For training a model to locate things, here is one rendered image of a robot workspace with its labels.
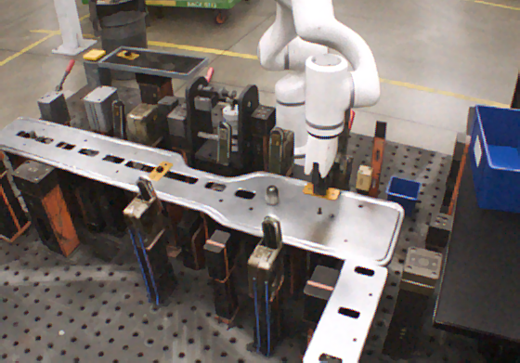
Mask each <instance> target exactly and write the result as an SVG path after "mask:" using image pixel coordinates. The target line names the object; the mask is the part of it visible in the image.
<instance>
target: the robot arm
mask: <svg viewBox="0 0 520 363"><path fill-rule="evenodd" d="M275 1H276V21H275V22H274V24H273V25H272V26H271V27H270V28H269V30H268V31H266V33H265V34H264V35H263V37H262V39H261V41H260V43H259V45H258V47H257V58H258V61H259V63H260V65H261V66H262V67H263V68H265V69H266V70H269V71H286V70H295V71H293V72H291V73H289V74H288V75H286V76H284V77H283V78H281V79H280V80H278V81H277V83H276V85H275V99H276V109H277V111H276V118H277V127H280V128H282V129H286V130H291V131H294V156H298V155H304V154H305V174H306V175H309V173H310V172H311V170H312V168H313V174H312V180H311V184H313V193H315V194H319V195H323V196H325V195H326V191H327V189H329V188H330V179H331V176H330V173H331V167H332V164H333V162H334V160H335V158H336V155H337V149H338V136H339V135H340V133H341V131H342V130H343V128H344V121H345V111H346V110H348V109H352V108H363V107H369V106H372V105H374V104H376V103H377V102H378V101H379V99H380V95H381V87H380V85H379V79H378V73H377V69H376V65H375V61H374V57H373V54H372V53H371V50H370V49H369V47H368V45H367V44H366V43H365V41H364V40H363V39H362V38H361V37H360V36H359V35H358V34H357V33H355V32H354V31H352V30H350V29H348V28H347V27H346V26H344V25H343V24H342V23H340V22H339V21H337V20H336V18H335V17H334V13H333V6H332V0H275ZM328 47H329V48H332V49H334V50H336V51H338V52H340V53H341V54H343V55H344V56H345V57H346V58H347V59H348V60H349V61H350V63H351V64H352V66H353V69H354V71H347V61H346V60H345V59H344V58H342V57H340V56H337V55H333V54H328V51H329V49H328Z"/></svg>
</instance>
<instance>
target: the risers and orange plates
mask: <svg viewBox="0 0 520 363"><path fill-rule="evenodd" d="M63 173H64V175H65V177H66V181H67V184H68V187H69V189H70V194H71V197H72V200H73V202H74V205H75V208H76V211H77V213H78V215H77V217H78V220H79V221H80V224H81V225H84V226H87V228H88V229H90V230H93V231H96V232H97V233H100V232H101V231H102V230H103V229H104V228H105V227H106V223H105V220H104V217H103V214H102V212H101V208H100V206H99V203H98V198H97V193H96V190H95V187H94V184H91V181H90V179H89V178H86V177H83V176H80V175H76V174H72V173H69V172H66V171H63ZM177 228H178V233H179V235H178V238H179V243H180V248H181V253H182V257H183V258H182V262H183V266H184V267H187V268H190V269H193V270H200V269H201V267H202V266H203V265H204V264H205V262H206V257H205V251H204V244H205V243H206V238H205V232H204V225H203V219H202V218H201V214H200V212H197V211H193V210H190V209H189V210H188V212H187V213H186V216H185V217H184V218H183V219H182V220H181V222H179V223H178V224H177ZM243 234H244V246H245V254H246V266H245V267H246V274H248V267H247V262H248V260H249V258H250V256H251V255H252V253H253V252H254V250H255V248H256V247H257V245H258V243H259V241H260V240H261V239H262V238H259V237H256V236H253V235H249V234H246V233H243Z"/></svg>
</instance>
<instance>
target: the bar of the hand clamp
mask: <svg viewBox="0 0 520 363"><path fill-rule="evenodd" d="M350 114H351V109H348V110H346V111H345V112H344V128H343V130H342V131H341V133H340V135H339V136H338V149H337V152H339V153H342V158H341V165H340V170H342V171H343V170H344V161H345V160H344V158H345V151H346V143H347V136H348V128H349V122H350Z"/></svg>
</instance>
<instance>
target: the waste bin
mask: <svg viewBox="0 0 520 363"><path fill-rule="evenodd" d="M87 2H88V5H89V14H90V21H92V24H93V26H92V27H93V31H94V37H99V39H100V43H101V45H102V47H101V48H102V51H105V52H106V54H105V55H106V56H107V55H108V54H110V53H111V52H113V51H115V50H116V49H117V48H118V47H120V46H126V47H136V48H142V49H148V38H147V33H146V28H148V27H150V16H149V12H148V10H147V8H148V6H147V4H146V0H88V1H87ZM110 73H111V77H112V78H113V79H115V80H126V79H133V78H136V77H135V72H134V71H133V72H131V71H123V70H117V69H115V70H114V69H110Z"/></svg>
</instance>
